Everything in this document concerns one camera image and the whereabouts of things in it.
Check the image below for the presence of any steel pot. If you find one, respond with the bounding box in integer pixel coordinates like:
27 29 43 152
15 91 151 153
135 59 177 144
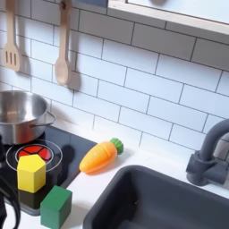
0 89 57 146

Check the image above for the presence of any green toy block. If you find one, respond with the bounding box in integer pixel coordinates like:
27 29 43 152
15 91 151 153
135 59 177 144
39 185 73 229

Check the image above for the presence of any orange toy carrot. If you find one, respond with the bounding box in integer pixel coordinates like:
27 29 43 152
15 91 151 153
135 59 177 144
79 137 124 174

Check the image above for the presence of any black toy stove top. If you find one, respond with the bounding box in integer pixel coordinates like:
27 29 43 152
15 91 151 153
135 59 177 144
0 124 98 216

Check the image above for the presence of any wooden spoon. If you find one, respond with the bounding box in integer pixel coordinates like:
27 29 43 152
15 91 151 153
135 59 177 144
54 0 72 87

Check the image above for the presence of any dark grey sink basin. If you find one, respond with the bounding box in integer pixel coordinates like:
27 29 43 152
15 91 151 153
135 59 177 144
82 165 229 229

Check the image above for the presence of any dark grey tap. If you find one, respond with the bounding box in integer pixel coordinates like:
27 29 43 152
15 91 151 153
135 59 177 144
185 118 229 187

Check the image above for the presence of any slotted wooden spatula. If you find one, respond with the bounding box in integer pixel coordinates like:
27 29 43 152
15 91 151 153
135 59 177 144
1 0 22 72

